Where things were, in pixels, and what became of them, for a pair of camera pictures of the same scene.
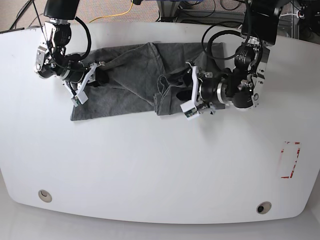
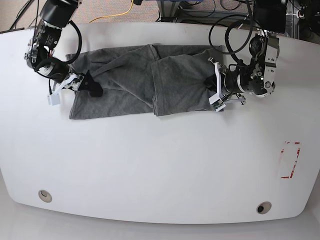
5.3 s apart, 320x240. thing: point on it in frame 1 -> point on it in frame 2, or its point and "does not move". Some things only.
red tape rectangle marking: x=298 y=151 does not move
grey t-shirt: x=154 y=76 does not move
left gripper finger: x=102 y=78 -> x=89 y=84
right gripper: x=212 y=91 -> x=227 y=84
